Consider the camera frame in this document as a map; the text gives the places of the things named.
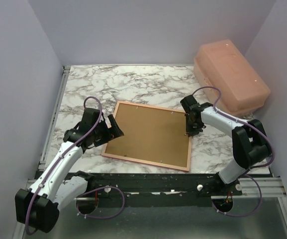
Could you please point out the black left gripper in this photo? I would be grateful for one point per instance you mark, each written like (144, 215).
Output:
(117, 132)

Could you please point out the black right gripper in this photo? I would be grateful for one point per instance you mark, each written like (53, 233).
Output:
(190, 131)

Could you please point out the pink wooden picture frame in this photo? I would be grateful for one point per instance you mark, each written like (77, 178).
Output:
(183, 166)

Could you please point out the brown cardboard backing board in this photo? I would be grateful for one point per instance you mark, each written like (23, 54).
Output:
(145, 134)

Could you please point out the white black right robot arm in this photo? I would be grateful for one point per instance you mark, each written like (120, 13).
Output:
(250, 145)

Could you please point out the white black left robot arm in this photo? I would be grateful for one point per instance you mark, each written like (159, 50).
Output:
(38, 206)

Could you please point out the translucent pink plastic box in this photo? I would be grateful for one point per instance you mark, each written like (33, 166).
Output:
(220, 64)

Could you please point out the aluminium front rail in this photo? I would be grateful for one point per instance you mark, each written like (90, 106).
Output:
(246, 188)

